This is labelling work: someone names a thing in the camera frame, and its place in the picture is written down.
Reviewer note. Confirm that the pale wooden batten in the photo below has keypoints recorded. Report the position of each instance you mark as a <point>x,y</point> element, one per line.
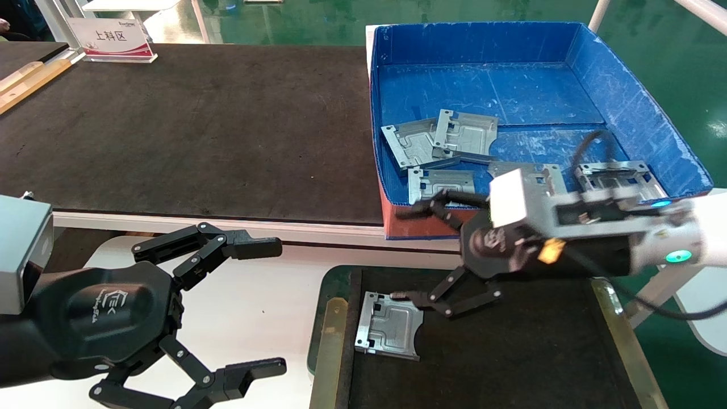
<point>20,72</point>

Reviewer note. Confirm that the white metal pole frame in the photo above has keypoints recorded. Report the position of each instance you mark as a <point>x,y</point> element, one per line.
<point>597,12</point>

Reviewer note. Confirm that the white table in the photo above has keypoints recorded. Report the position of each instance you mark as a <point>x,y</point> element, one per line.
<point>130,4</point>

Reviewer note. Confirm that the white red acrylic sign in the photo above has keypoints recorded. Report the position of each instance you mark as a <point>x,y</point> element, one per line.
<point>111,37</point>

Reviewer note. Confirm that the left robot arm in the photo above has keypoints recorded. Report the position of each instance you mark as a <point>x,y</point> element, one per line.
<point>14,355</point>

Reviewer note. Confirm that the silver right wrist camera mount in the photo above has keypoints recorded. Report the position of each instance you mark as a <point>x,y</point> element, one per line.
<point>514,196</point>

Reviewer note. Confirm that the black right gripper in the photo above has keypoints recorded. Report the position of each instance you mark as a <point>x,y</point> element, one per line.
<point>494,250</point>

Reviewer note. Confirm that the brown wooden batten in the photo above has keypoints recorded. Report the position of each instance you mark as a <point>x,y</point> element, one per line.
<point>34,85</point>

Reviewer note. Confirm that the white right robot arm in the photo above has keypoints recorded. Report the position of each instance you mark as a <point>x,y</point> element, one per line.
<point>710,227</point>

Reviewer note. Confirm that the blue corrugated plastic bin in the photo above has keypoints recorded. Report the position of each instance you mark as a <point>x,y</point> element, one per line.
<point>511,91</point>

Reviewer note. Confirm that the black tray container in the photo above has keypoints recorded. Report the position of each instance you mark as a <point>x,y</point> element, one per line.
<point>511,352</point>

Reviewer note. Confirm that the grey metal tube frame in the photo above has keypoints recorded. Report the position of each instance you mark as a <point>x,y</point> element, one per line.
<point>59,20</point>

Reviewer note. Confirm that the stamped grey metal plate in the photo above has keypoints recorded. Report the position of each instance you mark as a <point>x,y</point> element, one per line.
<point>409,145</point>
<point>466,133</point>
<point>440,182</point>
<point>619,176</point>
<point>389,329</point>
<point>554,179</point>

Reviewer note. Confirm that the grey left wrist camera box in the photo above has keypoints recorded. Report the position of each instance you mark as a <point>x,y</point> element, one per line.
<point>20,250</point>

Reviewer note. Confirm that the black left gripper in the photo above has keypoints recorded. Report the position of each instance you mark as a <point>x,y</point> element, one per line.
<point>108,318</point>

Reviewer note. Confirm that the black belt conveyor table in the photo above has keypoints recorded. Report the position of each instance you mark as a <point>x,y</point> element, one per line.
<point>199,130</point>

